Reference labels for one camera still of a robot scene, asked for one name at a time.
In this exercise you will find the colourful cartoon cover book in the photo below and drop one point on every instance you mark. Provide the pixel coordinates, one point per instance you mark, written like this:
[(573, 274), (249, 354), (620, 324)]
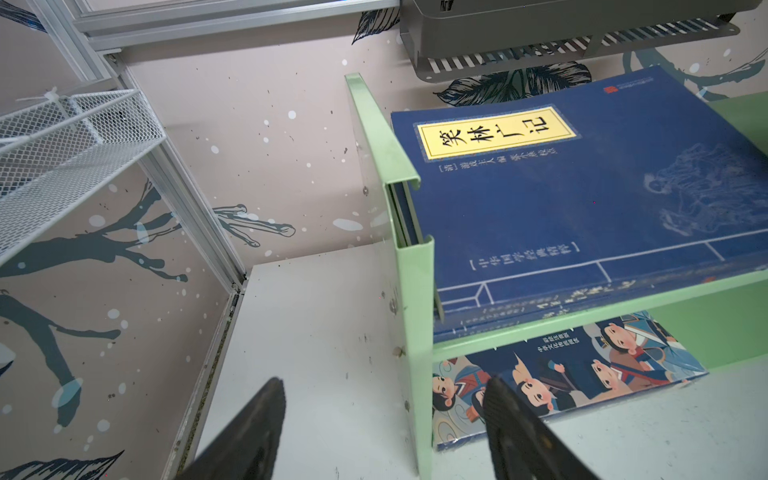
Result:
[(559, 372)]

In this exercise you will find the black hanging wall basket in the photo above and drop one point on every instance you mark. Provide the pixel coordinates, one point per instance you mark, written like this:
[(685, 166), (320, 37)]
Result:
[(448, 40)]

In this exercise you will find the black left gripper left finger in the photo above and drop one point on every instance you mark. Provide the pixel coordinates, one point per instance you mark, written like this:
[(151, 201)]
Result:
[(247, 447)]

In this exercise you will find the green wooden shelf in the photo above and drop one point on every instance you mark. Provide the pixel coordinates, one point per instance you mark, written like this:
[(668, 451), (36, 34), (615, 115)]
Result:
[(408, 266)]

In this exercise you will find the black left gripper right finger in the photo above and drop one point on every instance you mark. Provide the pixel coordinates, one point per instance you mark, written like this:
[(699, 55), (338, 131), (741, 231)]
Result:
[(521, 445)]

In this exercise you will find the dark blue book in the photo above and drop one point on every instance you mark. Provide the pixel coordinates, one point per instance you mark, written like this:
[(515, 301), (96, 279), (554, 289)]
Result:
[(540, 315), (605, 186)]

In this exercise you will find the white wire mesh basket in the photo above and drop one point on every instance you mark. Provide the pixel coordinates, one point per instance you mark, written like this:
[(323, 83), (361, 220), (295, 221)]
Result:
[(56, 154)]

